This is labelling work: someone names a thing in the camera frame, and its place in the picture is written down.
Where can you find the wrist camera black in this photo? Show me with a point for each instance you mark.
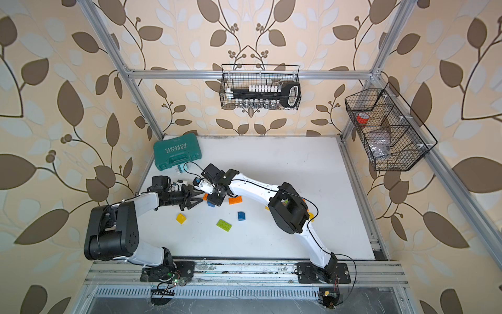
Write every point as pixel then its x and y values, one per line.
pixel 211 173
pixel 160 184

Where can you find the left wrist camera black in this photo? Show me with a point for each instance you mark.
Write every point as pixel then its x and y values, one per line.
pixel 160 184

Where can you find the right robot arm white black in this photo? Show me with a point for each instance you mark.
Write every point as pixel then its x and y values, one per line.
pixel 288 209

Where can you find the side wall wire basket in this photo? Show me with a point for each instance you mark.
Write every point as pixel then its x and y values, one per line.
pixel 411 139

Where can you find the black white tool in basket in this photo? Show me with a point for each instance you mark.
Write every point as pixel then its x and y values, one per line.
pixel 283 94

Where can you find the lime green lego plate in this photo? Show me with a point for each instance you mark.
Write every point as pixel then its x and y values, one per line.
pixel 224 225

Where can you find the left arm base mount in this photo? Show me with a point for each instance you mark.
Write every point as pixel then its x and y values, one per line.
pixel 176 272

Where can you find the green plastic tool case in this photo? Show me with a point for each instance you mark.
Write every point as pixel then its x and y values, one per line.
pixel 176 151

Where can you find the red object in basket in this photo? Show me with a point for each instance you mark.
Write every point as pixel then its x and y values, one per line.
pixel 362 118

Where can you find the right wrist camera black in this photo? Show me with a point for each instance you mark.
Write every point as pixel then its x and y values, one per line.
pixel 211 173

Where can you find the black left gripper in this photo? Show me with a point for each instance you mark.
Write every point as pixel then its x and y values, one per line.
pixel 187 193

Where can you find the orange lego brick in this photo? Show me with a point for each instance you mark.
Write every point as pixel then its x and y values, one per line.
pixel 235 200

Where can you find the back wall wire basket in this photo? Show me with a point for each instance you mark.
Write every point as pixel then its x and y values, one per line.
pixel 245 75

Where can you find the clear plastic bag in basket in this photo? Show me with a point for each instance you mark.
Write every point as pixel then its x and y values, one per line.
pixel 379 142

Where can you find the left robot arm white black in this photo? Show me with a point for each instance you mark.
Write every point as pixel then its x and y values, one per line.
pixel 113 230

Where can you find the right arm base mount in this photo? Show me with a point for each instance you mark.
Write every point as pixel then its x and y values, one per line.
pixel 310 274

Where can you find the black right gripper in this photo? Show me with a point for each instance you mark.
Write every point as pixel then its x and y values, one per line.
pixel 216 201

